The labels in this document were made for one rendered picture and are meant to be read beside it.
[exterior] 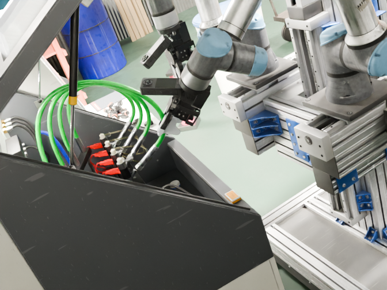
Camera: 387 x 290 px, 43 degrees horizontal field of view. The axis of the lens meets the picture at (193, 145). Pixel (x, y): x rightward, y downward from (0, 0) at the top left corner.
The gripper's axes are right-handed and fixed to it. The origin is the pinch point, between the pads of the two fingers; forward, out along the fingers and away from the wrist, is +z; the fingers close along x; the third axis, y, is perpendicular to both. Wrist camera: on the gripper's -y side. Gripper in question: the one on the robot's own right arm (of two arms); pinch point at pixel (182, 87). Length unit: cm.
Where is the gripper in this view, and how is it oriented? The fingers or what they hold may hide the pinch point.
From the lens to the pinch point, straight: 159.1
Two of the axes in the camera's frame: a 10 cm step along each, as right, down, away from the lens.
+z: 3.1, 8.3, 4.6
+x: -3.9, -3.3, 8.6
